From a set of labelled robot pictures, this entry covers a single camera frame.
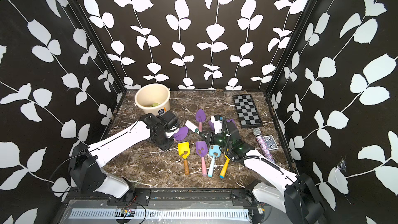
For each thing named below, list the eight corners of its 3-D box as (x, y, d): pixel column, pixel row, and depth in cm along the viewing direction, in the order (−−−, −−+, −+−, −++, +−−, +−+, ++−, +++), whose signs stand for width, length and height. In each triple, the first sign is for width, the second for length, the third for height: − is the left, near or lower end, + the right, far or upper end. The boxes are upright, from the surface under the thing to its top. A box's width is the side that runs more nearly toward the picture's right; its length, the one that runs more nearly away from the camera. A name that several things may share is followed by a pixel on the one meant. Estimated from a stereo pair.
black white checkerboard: (241, 127, 102) (242, 125, 100) (232, 97, 120) (233, 94, 117) (261, 126, 103) (263, 123, 101) (250, 96, 121) (251, 93, 118)
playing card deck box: (268, 150, 93) (270, 148, 91) (263, 138, 98) (264, 136, 96) (276, 149, 93) (278, 147, 91) (270, 136, 99) (272, 135, 97)
